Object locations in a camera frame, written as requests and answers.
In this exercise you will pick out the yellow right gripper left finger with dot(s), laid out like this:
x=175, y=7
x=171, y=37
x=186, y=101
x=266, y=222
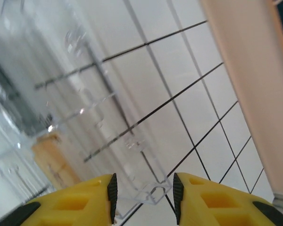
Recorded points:
x=73, y=204

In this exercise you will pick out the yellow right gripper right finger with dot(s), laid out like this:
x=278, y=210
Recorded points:
x=214, y=204

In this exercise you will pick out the clear acrylic card holder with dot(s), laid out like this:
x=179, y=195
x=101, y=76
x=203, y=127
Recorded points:
x=96, y=106

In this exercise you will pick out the black credit card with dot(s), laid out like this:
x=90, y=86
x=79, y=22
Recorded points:
x=26, y=117

